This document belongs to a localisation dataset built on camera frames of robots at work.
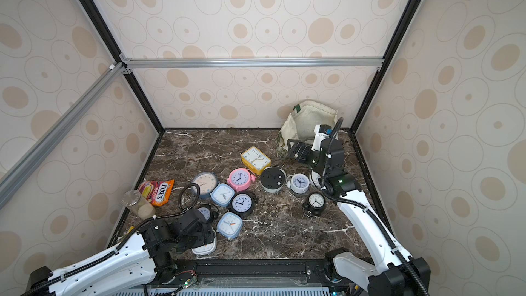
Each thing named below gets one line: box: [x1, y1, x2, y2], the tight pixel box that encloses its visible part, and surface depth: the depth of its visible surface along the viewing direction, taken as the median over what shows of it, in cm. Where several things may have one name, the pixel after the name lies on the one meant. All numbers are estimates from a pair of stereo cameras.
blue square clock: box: [209, 182, 235, 207], surface depth 92 cm
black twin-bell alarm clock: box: [228, 191, 258, 219], surface depth 90 cm
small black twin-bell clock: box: [304, 192, 326, 217], surface depth 89 cm
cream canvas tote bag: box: [275, 100, 339, 158], surface depth 106 cm
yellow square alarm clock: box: [241, 146, 272, 176], surface depth 105 cm
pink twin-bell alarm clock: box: [226, 167, 257, 193], surface depth 99 cm
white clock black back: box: [259, 165, 287, 194], surface depth 96 cm
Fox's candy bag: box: [136, 179, 175, 207], surface depth 94 cm
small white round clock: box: [285, 173, 311, 194], surface depth 96 cm
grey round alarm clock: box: [191, 171, 218, 197], surface depth 99 cm
